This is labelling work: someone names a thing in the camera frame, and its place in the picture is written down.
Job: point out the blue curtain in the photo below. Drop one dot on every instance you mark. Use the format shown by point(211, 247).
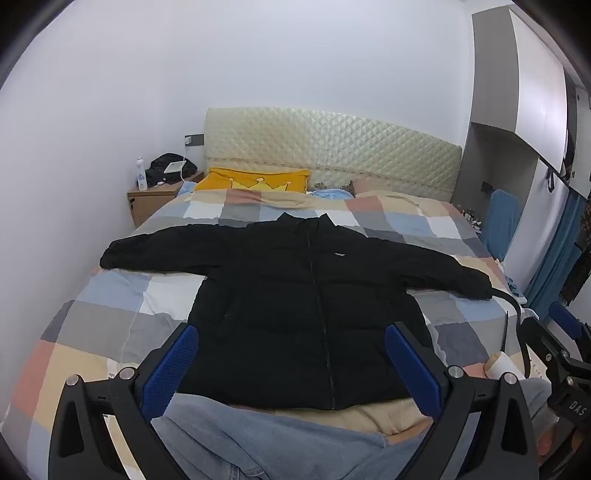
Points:
point(554, 258)

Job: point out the cream quilted headboard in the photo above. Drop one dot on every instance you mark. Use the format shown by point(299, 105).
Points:
point(332, 143)

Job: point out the dark patterned garment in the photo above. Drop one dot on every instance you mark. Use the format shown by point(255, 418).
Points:
point(577, 272)

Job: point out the checked patchwork quilt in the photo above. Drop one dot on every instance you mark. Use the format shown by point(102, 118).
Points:
point(115, 323)

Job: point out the white tablet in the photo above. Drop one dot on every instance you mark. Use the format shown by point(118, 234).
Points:
point(174, 167)

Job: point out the light blue cloth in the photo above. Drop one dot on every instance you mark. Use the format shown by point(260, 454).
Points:
point(330, 194)

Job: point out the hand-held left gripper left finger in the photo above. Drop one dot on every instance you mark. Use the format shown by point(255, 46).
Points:
point(171, 369)

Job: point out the black white patterned cloth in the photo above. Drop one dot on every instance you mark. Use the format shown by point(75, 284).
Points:
point(472, 219)

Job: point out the yellow crown pillow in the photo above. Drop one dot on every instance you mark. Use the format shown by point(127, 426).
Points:
point(249, 177)

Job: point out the blue denim jeans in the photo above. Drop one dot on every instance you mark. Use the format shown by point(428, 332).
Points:
point(277, 443)

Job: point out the wooden nightstand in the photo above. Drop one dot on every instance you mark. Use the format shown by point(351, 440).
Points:
point(147, 203)

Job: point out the cream cylindrical object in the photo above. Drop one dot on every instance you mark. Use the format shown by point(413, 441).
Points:
point(501, 364)

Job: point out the blue towel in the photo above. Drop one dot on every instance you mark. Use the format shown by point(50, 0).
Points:
point(501, 221)

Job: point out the black puffer jacket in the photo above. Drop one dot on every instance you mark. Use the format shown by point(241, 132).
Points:
point(277, 300)

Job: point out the grey wall socket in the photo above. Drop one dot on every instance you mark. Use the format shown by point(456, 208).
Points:
point(194, 140)

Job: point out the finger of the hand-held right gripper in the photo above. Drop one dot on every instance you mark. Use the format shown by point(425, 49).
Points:
point(562, 319)
point(547, 341)

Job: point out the light blue pillow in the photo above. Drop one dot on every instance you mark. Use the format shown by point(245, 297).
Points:
point(187, 188)

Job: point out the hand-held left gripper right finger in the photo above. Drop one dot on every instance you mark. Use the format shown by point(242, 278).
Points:
point(415, 369)

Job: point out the black bag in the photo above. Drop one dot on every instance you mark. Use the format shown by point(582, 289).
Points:
point(157, 173)

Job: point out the grey white wardrobe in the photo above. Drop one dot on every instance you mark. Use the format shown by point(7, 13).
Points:
point(535, 83)

